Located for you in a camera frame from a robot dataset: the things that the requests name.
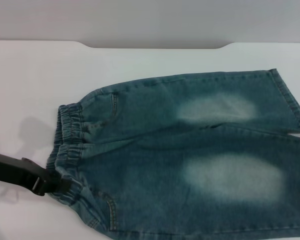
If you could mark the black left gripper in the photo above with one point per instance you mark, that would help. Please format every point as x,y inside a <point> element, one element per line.
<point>12,167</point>

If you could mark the blue denim shorts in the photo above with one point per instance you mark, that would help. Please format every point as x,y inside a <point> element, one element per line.
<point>189,150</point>

